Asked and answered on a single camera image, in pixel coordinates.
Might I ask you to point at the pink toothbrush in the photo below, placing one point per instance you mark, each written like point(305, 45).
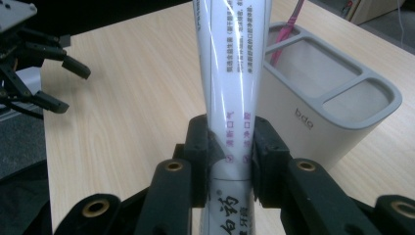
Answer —
point(287, 27)

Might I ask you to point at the black curtain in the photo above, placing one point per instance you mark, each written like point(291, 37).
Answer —
point(114, 13)

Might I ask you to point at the beige wooden cabinet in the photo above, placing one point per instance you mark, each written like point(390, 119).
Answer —
point(372, 9)

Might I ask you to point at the grey plastic holder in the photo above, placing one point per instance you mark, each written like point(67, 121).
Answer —
point(326, 137)

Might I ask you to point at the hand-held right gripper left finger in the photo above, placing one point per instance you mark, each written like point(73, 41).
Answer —
point(169, 196)

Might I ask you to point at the small colourful items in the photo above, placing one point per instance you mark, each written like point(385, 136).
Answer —
point(349, 4)

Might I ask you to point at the white toothpaste tube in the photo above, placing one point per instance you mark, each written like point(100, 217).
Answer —
point(228, 81)

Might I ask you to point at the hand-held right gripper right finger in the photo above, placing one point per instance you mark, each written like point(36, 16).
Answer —
point(303, 196)

